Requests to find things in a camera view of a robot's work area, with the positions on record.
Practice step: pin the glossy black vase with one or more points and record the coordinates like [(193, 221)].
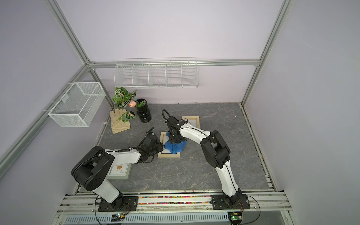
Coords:
[(143, 110)]

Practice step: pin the green picture frame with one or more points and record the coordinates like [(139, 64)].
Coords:
[(121, 172)]

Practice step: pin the gold frame with deer print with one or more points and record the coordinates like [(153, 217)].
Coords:
[(165, 153)]

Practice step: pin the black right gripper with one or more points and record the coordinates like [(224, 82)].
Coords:
[(171, 140)]

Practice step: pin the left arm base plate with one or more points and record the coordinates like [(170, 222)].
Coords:
[(121, 204)]

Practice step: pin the white wire wall shelf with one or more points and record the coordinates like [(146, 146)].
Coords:
[(156, 73)]

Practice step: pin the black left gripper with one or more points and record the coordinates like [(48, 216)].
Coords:
[(160, 148)]

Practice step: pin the green artificial plant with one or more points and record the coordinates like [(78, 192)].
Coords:
[(123, 98)]

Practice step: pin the cream work glove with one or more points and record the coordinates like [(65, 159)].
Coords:
[(117, 124)]

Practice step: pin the white wire basket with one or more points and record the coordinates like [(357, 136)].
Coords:
[(78, 105)]

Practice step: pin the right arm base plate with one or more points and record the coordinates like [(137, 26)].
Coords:
[(223, 202)]

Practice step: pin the aluminium rail base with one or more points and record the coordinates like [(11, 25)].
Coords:
[(183, 207)]

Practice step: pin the blue microfiber cloth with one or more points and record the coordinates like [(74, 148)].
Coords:
[(175, 148)]

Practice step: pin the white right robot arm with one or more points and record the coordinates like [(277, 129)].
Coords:
[(215, 150)]

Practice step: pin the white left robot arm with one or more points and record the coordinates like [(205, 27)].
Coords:
[(92, 170)]

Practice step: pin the gold frame with plant print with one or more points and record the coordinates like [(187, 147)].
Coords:
[(193, 120)]

